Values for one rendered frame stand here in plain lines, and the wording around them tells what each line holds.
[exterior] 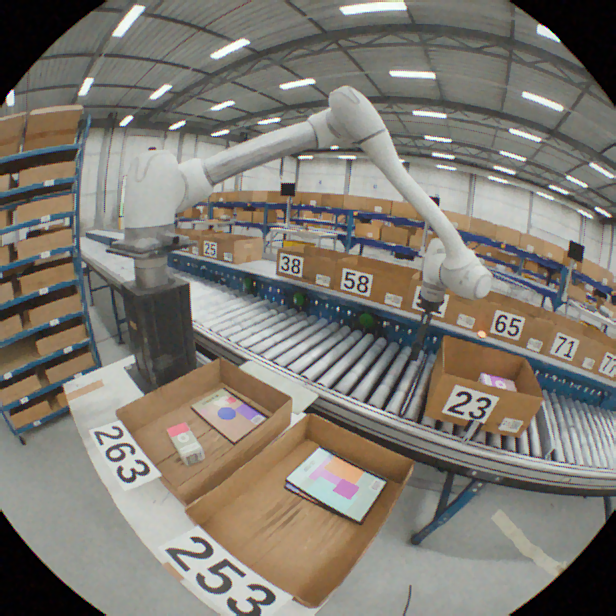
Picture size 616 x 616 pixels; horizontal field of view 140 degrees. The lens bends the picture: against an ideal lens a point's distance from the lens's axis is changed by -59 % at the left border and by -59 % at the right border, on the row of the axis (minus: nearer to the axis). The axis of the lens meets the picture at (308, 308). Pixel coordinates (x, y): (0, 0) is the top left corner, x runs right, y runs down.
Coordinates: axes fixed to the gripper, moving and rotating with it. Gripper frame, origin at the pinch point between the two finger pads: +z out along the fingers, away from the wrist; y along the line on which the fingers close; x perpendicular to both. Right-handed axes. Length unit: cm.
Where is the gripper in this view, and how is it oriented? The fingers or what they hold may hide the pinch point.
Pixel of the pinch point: (417, 349)
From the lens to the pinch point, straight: 103.1
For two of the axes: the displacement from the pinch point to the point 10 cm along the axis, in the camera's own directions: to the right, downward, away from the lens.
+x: 8.4, 2.7, -4.7
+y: -5.4, 2.6, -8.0
